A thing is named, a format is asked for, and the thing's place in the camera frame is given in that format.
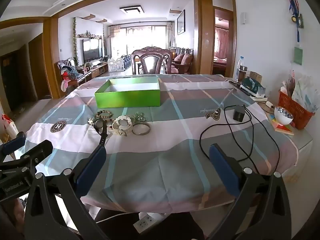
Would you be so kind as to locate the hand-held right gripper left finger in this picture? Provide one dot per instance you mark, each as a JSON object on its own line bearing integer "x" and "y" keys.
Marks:
{"x": 91, "y": 171}

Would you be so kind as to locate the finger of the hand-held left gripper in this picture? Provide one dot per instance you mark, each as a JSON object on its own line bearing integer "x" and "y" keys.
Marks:
{"x": 40, "y": 150}
{"x": 12, "y": 146}

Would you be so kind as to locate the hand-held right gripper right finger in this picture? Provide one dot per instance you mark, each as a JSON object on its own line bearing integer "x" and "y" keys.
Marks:
{"x": 223, "y": 171}

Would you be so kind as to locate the white wrist watch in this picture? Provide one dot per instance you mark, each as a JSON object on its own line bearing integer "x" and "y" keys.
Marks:
{"x": 117, "y": 128}

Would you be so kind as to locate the black bangle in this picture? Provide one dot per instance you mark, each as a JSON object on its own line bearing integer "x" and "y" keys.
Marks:
{"x": 141, "y": 133}

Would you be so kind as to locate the green cardboard box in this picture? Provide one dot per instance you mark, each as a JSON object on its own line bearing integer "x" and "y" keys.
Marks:
{"x": 127, "y": 98}

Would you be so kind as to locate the red and white bag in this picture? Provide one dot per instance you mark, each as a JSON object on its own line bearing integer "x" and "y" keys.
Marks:
{"x": 8, "y": 127}

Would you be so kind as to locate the black power adapter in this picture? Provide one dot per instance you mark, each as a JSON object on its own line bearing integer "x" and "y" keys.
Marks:
{"x": 239, "y": 113}

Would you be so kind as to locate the colourful book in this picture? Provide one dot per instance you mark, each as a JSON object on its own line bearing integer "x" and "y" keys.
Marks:
{"x": 282, "y": 130}

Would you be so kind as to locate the white power strip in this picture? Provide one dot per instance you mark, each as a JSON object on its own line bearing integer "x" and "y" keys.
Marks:
{"x": 146, "y": 223}

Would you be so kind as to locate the pile of clothes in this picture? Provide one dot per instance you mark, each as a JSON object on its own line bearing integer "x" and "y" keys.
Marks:
{"x": 68, "y": 76}

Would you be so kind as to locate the small white charger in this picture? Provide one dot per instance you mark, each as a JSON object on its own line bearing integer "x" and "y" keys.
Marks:
{"x": 269, "y": 104}

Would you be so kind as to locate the wooden armchair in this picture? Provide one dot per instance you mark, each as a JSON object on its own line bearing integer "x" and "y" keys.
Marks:
{"x": 82, "y": 76}

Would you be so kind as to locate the dark green packet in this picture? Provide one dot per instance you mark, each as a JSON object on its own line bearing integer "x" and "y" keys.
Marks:
{"x": 251, "y": 86}

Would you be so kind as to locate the red plastic basket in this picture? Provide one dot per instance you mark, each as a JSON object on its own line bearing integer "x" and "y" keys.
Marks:
{"x": 295, "y": 110}

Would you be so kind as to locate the glass jar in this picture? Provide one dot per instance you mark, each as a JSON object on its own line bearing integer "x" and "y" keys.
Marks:
{"x": 243, "y": 76}

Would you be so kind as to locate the wooden television cabinet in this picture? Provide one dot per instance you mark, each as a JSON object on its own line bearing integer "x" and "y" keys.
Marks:
{"x": 98, "y": 71}

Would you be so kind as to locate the brown cardboard box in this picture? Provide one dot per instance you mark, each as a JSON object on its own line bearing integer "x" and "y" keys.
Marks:
{"x": 256, "y": 76}

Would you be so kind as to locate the clear water bottle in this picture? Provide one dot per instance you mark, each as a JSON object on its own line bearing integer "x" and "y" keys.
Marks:
{"x": 239, "y": 63}

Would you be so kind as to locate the white baby fence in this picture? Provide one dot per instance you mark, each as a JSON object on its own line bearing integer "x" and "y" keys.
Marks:
{"x": 115, "y": 65}

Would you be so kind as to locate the green ivy garland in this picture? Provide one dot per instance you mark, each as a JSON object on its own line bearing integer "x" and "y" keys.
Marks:
{"x": 75, "y": 42}

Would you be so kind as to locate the flat screen television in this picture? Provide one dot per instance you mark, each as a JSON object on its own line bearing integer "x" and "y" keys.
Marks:
{"x": 91, "y": 48}

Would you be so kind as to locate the papers in basket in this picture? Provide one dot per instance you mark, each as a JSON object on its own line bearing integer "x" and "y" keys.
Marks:
{"x": 305, "y": 90}

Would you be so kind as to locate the wooden sofa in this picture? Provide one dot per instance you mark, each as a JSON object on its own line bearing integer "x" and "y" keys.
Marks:
{"x": 185, "y": 61}

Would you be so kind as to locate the carved wooden dining chair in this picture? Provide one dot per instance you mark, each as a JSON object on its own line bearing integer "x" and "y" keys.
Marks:
{"x": 150, "y": 62}

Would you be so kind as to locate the square ceiling light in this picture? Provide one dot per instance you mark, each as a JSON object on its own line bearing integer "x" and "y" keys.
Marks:
{"x": 132, "y": 9}

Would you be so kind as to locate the hanging medals with ribbons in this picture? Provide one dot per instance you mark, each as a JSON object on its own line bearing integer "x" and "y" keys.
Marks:
{"x": 295, "y": 7}

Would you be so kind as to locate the green wall card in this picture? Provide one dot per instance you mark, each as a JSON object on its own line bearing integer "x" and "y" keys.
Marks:
{"x": 298, "y": 55}

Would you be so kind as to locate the framed wall picture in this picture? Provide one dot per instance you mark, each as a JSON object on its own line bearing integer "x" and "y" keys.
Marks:
{"x": 181, "y": 22}

